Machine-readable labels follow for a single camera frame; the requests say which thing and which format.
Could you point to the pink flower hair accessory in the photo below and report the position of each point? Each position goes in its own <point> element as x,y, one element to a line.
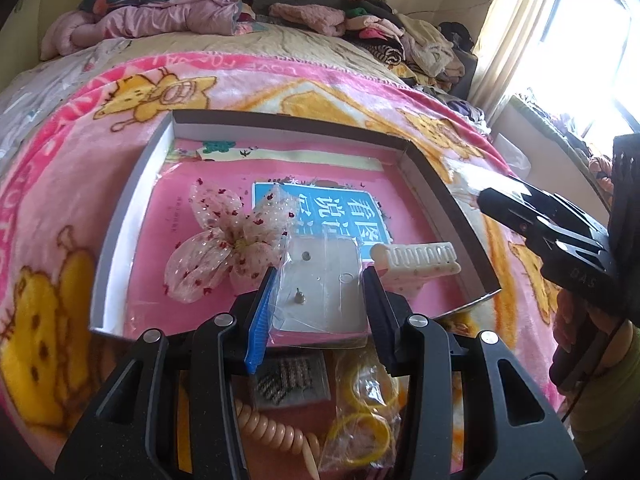
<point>220,240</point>

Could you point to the pink book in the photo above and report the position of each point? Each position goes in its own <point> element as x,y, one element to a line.
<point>400,200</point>

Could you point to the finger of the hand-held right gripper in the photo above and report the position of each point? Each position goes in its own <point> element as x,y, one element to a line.
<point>555,252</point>
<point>505,205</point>

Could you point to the pink quilt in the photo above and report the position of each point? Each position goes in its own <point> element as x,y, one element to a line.
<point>150,25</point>

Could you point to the person's right hand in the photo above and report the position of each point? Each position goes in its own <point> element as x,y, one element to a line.
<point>567,322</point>

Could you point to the bagged beaded hair clips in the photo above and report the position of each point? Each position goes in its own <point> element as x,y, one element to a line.
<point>286,375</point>

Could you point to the white comb hair clip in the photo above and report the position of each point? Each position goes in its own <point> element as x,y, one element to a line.
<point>425,260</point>

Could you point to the white printed sheet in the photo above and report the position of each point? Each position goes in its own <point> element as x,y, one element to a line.
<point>50,80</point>

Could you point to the pink cartoon printed blanket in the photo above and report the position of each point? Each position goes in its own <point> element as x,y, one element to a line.
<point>350,100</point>

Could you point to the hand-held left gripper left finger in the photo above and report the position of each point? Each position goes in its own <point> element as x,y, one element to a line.
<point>260,325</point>

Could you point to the window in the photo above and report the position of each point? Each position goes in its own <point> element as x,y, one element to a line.
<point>590,50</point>

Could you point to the person's right forearm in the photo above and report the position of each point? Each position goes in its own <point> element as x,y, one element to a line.
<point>617,400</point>

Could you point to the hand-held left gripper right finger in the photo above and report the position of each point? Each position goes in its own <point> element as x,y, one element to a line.
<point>379,320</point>

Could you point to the beige curtain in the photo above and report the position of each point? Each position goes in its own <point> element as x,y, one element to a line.
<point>515,35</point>

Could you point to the pink fuzzy garment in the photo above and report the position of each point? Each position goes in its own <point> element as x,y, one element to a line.
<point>305,17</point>

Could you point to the shallow cardboard box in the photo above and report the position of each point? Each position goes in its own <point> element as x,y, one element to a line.
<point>131,220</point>

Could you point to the pile of clothes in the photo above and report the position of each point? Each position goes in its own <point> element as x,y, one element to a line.
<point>415,45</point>

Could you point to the bagged earring card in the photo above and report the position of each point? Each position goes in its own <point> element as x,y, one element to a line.
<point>325,285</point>

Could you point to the beige bedspread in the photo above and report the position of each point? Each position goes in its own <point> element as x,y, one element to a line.
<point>300,45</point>

